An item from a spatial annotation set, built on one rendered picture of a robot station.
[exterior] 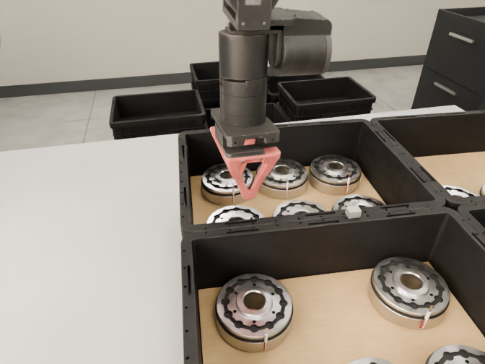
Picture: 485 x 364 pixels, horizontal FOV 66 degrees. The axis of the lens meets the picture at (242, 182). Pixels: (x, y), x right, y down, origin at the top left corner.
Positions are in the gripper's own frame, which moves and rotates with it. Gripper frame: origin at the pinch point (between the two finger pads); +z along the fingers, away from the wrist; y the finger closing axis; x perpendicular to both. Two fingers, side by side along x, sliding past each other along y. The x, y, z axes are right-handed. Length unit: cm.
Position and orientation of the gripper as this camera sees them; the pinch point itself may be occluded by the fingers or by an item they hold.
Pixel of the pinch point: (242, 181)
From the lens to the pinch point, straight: 52.0
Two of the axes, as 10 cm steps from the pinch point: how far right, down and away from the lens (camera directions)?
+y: -2.6, -4.8, 8.4
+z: -0.1, 8.7, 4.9
